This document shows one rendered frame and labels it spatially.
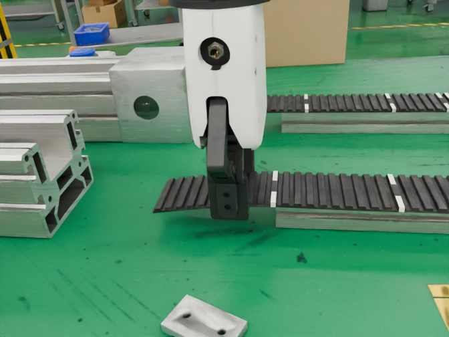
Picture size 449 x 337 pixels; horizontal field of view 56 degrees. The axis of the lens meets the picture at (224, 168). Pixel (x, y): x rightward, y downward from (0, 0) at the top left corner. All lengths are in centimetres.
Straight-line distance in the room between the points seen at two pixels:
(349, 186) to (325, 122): 18
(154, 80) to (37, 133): 14
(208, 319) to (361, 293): 11
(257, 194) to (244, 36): 15
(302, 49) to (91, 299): 59
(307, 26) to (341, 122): 28
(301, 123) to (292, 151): 6
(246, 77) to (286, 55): 52
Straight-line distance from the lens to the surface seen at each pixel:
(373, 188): 38
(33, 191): 39
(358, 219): 38
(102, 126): 56
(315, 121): 54
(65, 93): 57
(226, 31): 27
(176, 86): 50
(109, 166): 51
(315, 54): 80
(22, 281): 38
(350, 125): 54
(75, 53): 72
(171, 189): 40
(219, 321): 30
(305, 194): 36
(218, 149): 28
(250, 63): 28
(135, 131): 54
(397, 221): 38
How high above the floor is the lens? 102
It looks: 30 degrees down
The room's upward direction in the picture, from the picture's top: 4 degrees counter-clockwise
